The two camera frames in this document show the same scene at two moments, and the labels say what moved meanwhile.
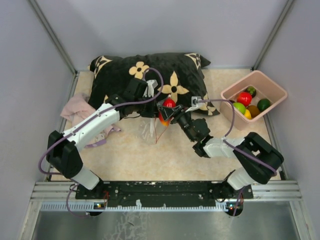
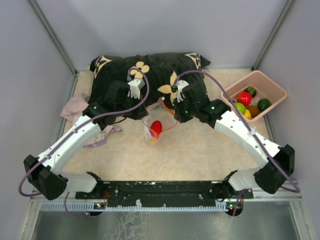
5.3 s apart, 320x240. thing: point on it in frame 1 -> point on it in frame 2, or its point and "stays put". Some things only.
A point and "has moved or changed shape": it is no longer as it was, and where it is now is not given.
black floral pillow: x=177 y=76 stays put
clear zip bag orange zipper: x=151 y=129 has moved or changed shape
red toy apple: x=245 y=98 stays put
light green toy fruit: x=240 y=107 stays put
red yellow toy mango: x=169 y=102 -> x=155 y=129
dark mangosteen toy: x=252 y=90 stays put
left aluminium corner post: x=41 y=17 stays put
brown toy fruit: x=254 y=111 stays put
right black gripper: x=178 y=112 -> x=181 y=118
